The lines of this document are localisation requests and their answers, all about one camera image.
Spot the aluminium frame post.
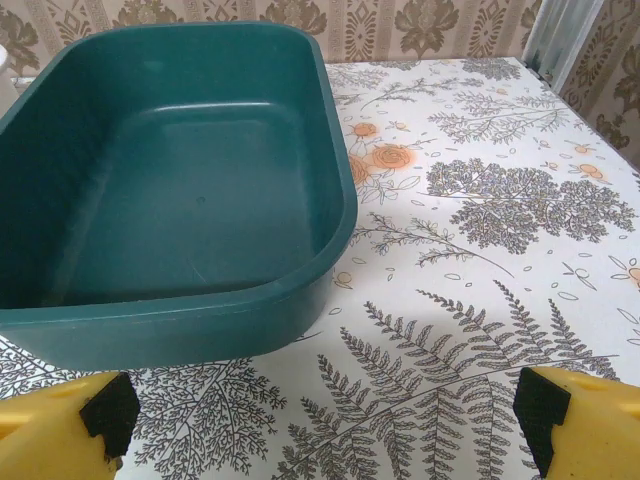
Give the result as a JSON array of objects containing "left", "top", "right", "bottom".
[{"left": 519, "top": 0, "right": 624, "bottom": 96}]

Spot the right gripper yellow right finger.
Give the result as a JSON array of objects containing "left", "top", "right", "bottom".
[{"left": 513, "top": 367, "right": 640, "bottom": 480}]

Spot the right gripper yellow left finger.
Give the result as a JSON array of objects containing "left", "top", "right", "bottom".
[{"left": 0, "top": 370, "right": 141, "bottom": 480}]

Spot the dark green plastic bin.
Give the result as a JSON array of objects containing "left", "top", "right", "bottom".
[{"left": 0, "top": 24, "right": 360, "bottom": 370}]

